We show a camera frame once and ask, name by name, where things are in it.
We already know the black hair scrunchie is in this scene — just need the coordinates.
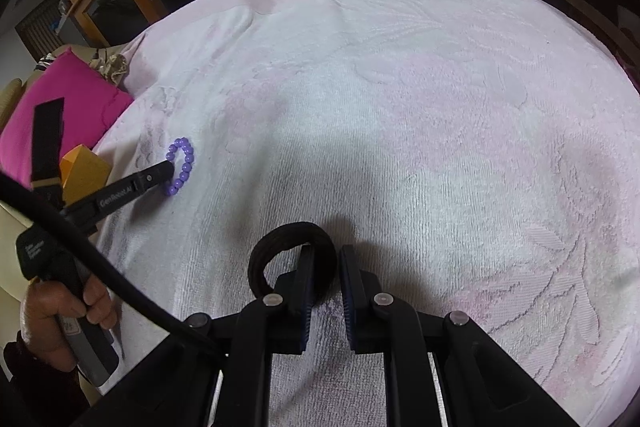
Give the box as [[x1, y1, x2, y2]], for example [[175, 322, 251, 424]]
[[247, 221, 337, 307]]

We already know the purple bead bracelet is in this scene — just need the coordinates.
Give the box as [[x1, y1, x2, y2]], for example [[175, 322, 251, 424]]
[[162, 135, 196, 198]]

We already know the person's left hand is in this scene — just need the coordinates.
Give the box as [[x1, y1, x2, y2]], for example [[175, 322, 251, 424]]
[[19, 273, 122, 373]]

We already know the beige leather headboard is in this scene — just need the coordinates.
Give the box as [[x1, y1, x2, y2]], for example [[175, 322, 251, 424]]
[[0, 78, 32, 301]]

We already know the orange cardboard box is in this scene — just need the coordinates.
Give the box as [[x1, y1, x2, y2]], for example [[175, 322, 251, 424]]
[[60, 145, 112, 206]]

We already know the magenta pillow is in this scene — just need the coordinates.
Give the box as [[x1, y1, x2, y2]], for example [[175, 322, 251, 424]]
[[1, 50, 134, 187]]

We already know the patterned beige cloth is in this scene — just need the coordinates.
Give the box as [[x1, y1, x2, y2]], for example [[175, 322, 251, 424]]
[[89, 49, 128, 87]]

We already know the black cable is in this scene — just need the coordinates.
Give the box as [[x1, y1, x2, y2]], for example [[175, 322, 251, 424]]
[[0, 171, 196, 343]]

